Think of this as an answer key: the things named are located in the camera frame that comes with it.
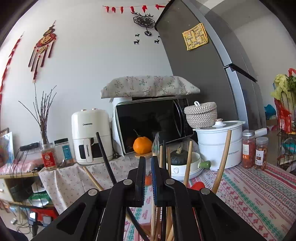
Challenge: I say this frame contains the black wire rack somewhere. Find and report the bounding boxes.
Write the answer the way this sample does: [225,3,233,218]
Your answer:
[277,130,295,173]

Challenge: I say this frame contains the wooden chopstick upright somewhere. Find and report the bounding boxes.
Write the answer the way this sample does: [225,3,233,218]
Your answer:
[150,145,164,241]

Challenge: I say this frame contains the red Chinese knot ornament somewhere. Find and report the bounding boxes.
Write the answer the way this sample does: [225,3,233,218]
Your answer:
[28,21,57,84]

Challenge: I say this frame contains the black deer wall clock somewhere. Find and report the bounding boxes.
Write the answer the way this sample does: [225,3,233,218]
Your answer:
[132,12,156,37]

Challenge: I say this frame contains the cream air fryer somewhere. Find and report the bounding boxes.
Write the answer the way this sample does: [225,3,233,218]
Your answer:
[71,108,113,165]

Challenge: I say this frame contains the orange tangerine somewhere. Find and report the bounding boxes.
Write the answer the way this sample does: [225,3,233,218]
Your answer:
[133,130,152,154]

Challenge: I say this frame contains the glass jar with tomatoes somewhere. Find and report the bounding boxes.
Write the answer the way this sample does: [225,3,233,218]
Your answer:
[135,152,152,186]

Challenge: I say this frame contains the woven lidded basket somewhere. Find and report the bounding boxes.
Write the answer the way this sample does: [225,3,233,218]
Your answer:
[184,101,217,129]

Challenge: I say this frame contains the green leafy vegetables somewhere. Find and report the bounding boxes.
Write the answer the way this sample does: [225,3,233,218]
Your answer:
[270,69,295,107]

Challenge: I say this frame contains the jar of red dried fruit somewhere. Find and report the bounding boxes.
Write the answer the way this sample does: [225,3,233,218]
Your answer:
[242,130,255,169]

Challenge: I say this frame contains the grey refrigerator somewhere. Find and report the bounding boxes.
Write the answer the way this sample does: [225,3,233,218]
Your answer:
[155,1,266,130]

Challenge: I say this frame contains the dark green squash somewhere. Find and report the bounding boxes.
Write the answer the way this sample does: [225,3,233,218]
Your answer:
[171,147,188,166]

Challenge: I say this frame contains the white electric cooking pot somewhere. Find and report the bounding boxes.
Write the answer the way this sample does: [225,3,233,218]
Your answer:
[193,118,268,172]

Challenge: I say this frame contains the black microwave oven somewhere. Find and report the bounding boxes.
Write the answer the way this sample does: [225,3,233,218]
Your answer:
[112,97,193,156]

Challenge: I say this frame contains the patterned striped tablecloth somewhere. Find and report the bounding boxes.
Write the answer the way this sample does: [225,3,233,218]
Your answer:
[122,162,296,241]

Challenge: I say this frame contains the white floral cloth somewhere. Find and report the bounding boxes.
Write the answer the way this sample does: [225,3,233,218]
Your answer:
[38,138,200,216]

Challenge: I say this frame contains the wooden chopstick far left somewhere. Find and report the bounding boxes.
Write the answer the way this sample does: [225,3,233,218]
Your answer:
[83,166,151,237]

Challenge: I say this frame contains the white ceramic casserole dish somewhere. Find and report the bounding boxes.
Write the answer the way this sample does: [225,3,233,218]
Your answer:
[171,152,211,181]

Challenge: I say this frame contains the floral cushion cover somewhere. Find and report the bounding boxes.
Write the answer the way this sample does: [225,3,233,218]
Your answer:
[101,75,200,98]

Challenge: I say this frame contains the wooden chopstick long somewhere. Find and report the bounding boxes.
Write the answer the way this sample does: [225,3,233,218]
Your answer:
[212,130,232,194]

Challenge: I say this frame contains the red paper garland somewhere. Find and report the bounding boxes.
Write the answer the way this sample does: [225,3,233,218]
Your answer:
[102,3,168,14]

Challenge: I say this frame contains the jar of dried rings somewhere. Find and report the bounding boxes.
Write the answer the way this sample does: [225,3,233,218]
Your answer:
[255,137,269,170]

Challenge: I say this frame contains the dried twig branches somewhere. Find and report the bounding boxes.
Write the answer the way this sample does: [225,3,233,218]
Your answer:
[18,83,57,145]

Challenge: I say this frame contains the red plastic spoon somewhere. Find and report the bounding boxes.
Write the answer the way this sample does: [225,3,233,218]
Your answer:
[191,181,205,191]

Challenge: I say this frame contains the yellow patterned pot holder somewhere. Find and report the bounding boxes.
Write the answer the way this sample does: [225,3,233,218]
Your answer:
[182,23,208,51]

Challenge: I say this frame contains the bamboo chopstick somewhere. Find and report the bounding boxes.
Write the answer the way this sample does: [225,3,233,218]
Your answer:
[152,147,172,239]

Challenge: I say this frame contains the wooden chopstick leaning right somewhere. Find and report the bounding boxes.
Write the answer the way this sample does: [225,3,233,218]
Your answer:
[166,141,193,241]

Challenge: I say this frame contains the black lid blue label jar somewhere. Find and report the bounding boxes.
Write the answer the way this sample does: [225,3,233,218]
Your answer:
[54,138,74,165]

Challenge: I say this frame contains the red label jar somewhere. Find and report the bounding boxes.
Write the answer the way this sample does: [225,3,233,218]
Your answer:
[41,143,57,171]

